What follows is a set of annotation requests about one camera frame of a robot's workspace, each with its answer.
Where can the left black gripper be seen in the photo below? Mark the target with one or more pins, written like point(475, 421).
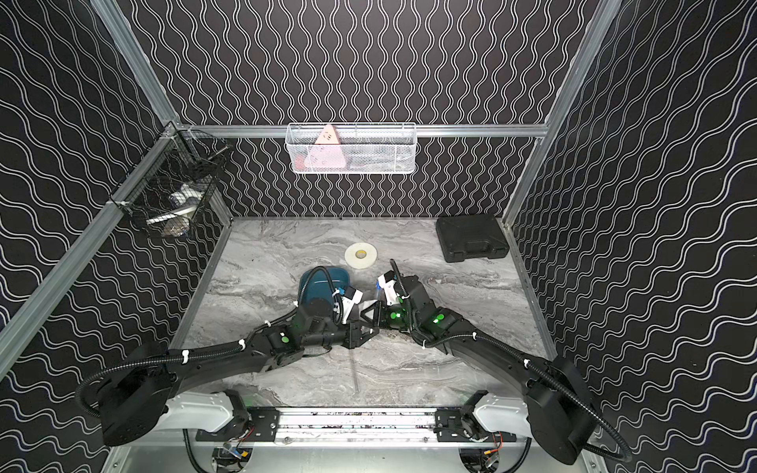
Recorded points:
point(349, 334)

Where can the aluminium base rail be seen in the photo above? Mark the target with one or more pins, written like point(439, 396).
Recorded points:
point(496, 420)

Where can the teal plastic tray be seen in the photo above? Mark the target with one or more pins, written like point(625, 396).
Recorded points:
point(320, 284)

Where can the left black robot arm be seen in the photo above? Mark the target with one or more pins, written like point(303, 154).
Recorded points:
point(131, 398)

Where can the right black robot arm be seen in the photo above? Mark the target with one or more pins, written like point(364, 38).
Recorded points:
point(558, 409)

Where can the pink triangular card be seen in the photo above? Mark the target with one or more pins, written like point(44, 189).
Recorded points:
point(326, 154)

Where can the black wire basket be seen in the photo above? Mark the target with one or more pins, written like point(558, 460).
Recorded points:
point(173, 194)

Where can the black plastic case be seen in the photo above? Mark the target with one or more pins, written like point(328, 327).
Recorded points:
point(471, 236)

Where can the clear wire basket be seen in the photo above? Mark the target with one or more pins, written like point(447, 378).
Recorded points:
point(371, 148)

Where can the white tape roll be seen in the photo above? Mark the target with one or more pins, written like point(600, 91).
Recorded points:
point(361, 255)

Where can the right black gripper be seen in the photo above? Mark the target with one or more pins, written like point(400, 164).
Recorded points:
point(378, 313)

